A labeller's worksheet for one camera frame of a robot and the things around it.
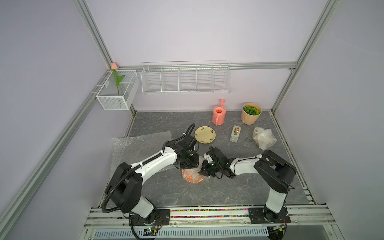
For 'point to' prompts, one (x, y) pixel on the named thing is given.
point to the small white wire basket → (118, 90)
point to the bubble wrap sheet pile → (132, 150)
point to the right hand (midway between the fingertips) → (195, 171)
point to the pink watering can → (219, 113)
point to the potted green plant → (250, 112)
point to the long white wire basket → (185, 76)
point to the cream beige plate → (205, 134)
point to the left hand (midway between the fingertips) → (198, 166)
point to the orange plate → (192, 175)
